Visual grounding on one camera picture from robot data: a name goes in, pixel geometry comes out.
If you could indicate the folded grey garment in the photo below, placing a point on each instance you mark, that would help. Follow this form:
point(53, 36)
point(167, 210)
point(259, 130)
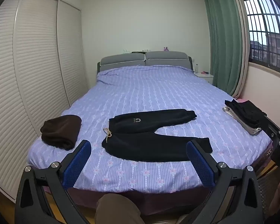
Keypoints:
point(243, 125)

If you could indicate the white louvered wardrobe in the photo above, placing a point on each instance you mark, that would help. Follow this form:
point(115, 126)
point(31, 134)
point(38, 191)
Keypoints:
point(25, 79)

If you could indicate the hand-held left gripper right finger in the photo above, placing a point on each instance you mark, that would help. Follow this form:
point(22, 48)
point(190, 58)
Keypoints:
point(200, 163)

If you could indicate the black pants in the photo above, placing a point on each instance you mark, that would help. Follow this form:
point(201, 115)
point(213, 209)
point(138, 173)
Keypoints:
point(142, 142)

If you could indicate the grey padded headboard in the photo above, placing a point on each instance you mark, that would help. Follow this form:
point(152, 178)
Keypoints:
point(144, 59)

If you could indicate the folded brown garment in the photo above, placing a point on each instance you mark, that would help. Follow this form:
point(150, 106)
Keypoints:
point(60, 130)

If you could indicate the pink cloth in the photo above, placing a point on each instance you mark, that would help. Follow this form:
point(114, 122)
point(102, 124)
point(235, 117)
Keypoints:
point(242, 100)

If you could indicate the purple floral bed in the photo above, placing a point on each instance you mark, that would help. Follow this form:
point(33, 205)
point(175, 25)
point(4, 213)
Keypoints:
point(154, 91)

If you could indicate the white nightstand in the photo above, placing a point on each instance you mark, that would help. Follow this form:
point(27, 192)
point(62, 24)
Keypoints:
point(204, 76)

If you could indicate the stack of folded clothes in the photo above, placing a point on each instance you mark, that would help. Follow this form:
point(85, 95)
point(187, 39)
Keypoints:
point(246, 112)

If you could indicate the barred window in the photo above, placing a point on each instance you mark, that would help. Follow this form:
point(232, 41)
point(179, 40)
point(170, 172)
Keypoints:
point(268, 35)

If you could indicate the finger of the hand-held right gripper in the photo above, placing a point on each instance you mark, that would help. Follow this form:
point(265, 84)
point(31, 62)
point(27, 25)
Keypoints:
point(273, 128)

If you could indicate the clear plastic bottle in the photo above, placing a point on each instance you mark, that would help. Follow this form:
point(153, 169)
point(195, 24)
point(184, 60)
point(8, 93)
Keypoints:
point(196, 68)

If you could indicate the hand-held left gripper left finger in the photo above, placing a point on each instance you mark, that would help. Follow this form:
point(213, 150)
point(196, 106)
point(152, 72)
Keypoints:
point(78, 163)

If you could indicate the green curtain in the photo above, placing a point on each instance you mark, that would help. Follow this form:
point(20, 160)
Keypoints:
point(224, 39)

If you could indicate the person's leg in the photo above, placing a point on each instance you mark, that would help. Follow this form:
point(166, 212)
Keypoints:
point(117, 210)

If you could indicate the wicker basket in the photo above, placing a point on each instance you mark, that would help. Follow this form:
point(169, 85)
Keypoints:
point(264, 191)

